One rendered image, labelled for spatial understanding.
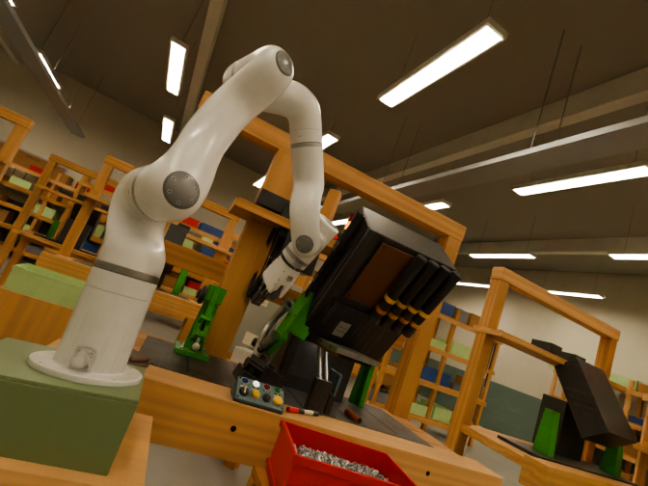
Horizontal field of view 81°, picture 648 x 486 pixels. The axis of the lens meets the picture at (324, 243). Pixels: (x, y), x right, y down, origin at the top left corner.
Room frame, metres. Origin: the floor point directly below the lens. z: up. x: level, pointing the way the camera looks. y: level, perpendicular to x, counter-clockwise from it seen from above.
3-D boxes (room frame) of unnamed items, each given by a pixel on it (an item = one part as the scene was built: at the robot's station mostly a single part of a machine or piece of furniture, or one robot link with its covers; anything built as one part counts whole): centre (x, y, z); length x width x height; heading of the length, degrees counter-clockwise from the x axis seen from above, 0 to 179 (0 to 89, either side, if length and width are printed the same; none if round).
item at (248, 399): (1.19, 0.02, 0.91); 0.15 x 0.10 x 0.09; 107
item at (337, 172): (1.82, 0.02, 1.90); 1.50 x 0.09 x 0.09; 107
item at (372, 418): (1.53, -0.07, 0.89); 1.10 x 0.42 x 0.02; 107
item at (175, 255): (1.89, 0.04, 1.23); 1.30 x 0.05 x 0.09; 107
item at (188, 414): (1.27, -0.15, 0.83); 1.50 x 0.14 x 0.15; 107
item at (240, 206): (1.78, 0.01, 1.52); 0.90 x 0.25 x 0.04; 107
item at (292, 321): (1.45, -0.02, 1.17); 0.13 x 0.12 x 0.20; 107
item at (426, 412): (6.97, -2.61, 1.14); 2.45 x 0.55 x 2.28; 112
